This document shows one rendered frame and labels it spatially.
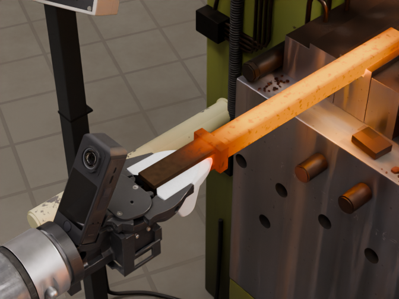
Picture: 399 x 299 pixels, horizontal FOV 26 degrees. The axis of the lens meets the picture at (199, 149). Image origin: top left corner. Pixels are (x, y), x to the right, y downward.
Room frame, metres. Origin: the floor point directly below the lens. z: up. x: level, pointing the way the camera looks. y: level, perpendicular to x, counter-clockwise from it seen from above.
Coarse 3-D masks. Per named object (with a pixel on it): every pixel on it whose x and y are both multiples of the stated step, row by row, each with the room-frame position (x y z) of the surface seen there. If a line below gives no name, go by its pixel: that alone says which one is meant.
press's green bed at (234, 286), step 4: (232, 280) 0.98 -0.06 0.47; (232, 284) 0.98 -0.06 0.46; (236, 284) 0.97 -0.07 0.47; (232, 288) 0.98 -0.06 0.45; (236, 288) 0.97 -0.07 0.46; (240, 288) 0.96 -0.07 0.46; (232, 292) 0.98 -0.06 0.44; (236, 292) 0.97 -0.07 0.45; (240, 292) 0.96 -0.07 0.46; (244, 292) 0.96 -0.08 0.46; (232, 296) 0.98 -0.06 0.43; (236, 296) 0.97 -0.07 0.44; (240, 296) 0.96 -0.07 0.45; (244, 296) 0.96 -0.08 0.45; (248, 296) 0.95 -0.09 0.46; (252, 296) 0.94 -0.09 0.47
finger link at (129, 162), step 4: (152, 152) 0.72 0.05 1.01; (140, 156) 0.72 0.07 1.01; (144, 156) 0.72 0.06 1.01; (148, 156) 0.72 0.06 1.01; (128, 160) 0.71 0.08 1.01; (132, 160) 0.71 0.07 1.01; (136, 160) 0.71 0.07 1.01; (140, 160) 0.71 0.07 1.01; (124, 164) 0.70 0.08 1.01; (128, 164) 0.70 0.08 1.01; (132, 164) 0.70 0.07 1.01; (124, 168) 0.70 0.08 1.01; (124, 172) 0.69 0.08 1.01; (128, 172) 0.69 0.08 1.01; (128, 176) 0.68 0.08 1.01; (132, 176) 0.69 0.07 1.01
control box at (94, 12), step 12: (36, 0) 1.12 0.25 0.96; (48, 0) 1.11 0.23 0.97; (60, 0) 1.11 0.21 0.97; (72, 0) 1.10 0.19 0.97; (84, 0) 1.09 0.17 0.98; (96, 0) 1.09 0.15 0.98; (108, 0) 1.12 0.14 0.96; (84, 12) 1.09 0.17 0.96; (96, 12) 1.08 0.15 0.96; (108, 12) 1.11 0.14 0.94
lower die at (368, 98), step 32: (352, 0) 1.09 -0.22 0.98; (384, 0) 1.09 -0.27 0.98; (320, 32) 1.01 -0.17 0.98; (352, 32) 0.99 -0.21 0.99; (288, 64) 0.99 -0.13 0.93; (320, 64) 0.95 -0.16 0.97; (384, 64) 0.90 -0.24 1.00; (352, 96) 0.91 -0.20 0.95; (384, 96) 0.87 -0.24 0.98; (384, 128) 0.86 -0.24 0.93
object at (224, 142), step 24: (360, 48) 0.93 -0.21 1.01; (384, 48) 0.93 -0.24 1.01; (336, 72) 0.87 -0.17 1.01; (360, 72) 0.89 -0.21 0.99; (288, 96) 0.82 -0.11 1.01; (312, 96) 0.83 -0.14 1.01; (240, 120) 0.78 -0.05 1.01; (264, 120) 0.78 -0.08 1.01; (192, 144) 0.73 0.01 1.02; (216, 144) 0.73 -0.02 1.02; (240, 144) 0.75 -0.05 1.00; (168, 168) 0.69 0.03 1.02; (216, 168) 0.72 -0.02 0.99
